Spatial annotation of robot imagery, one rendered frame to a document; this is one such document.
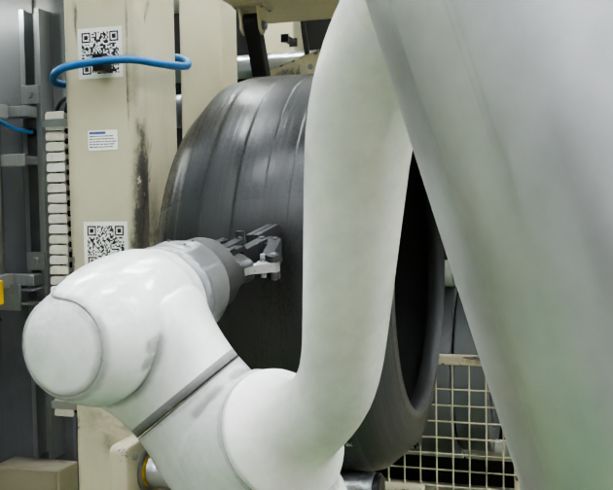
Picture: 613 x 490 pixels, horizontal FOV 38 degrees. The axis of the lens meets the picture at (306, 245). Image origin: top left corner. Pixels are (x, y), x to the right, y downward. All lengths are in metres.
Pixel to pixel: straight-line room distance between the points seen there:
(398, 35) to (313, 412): 0.45
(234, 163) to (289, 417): 0.55
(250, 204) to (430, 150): 0.91
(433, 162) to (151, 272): 0.54
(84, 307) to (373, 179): 0.25
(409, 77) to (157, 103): 1.24
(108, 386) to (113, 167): 0.75
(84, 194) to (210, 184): 0.34
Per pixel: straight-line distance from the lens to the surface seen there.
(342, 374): 0.56
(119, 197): 1.35
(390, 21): 0.16
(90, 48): 1.39
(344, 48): 0.44
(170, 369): 0.66
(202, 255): 0.78
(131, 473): 1.29
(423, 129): 0.15
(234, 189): 1.08
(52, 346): 0.64
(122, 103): 1.36
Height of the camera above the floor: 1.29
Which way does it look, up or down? 3 degrees down
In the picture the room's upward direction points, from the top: 1 degrees counter-clockwise
